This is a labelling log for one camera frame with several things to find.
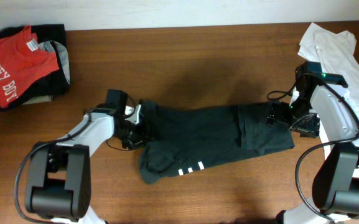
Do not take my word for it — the dark green Nike t-shirt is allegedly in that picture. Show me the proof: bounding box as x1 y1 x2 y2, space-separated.
139 101 294 184

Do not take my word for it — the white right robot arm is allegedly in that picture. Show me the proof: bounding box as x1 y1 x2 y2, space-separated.
268 72 359 223

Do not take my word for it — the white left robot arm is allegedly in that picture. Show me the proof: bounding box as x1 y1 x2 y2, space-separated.
20 106 141 223

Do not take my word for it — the white t-shirt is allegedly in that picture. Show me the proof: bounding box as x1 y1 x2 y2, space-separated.
297 22 359 180

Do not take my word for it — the black folded garment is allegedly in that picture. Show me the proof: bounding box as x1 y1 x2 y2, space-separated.
0 24 70 111

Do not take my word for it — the red printed t-shirt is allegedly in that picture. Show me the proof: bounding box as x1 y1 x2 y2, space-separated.
0 26 59 108

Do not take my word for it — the grey folded garment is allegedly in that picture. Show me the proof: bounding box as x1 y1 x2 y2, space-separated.
24 96 53 105

